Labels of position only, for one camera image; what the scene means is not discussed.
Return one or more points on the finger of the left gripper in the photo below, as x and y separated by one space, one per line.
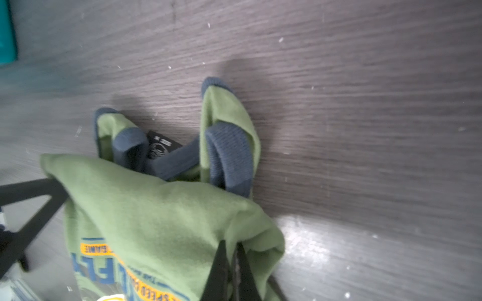
14 244

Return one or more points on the teal plastic basket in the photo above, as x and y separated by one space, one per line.
8 41

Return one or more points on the green tank top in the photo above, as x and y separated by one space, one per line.
139 227

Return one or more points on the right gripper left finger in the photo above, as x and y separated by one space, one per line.
217 281

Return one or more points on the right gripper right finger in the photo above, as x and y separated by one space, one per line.
243 284

